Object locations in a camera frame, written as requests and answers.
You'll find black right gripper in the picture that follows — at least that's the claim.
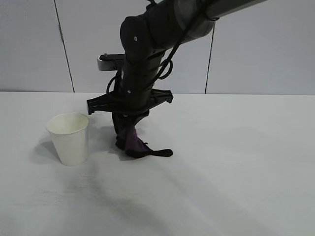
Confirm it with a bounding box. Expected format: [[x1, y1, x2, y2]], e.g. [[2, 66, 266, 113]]
[[86, 85, 174, 142]]

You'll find purple cloth with black trim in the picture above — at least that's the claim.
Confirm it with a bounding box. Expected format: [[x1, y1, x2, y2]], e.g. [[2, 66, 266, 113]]
[[115, 124, 174, 158]]

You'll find white paper cup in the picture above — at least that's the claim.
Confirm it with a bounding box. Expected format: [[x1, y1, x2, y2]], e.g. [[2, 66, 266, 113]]
[[46, 112, 89, 167]]

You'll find black camera cable loop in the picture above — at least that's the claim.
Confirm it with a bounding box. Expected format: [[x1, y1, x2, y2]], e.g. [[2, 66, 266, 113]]
[[106, 71, 124, 95]]

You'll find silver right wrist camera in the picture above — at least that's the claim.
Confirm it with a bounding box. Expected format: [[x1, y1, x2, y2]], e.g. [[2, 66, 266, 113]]
[[97, 53, 126, 72]]

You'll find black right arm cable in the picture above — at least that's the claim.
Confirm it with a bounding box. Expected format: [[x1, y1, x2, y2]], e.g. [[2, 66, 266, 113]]
[[157, 14, 200, 81]]

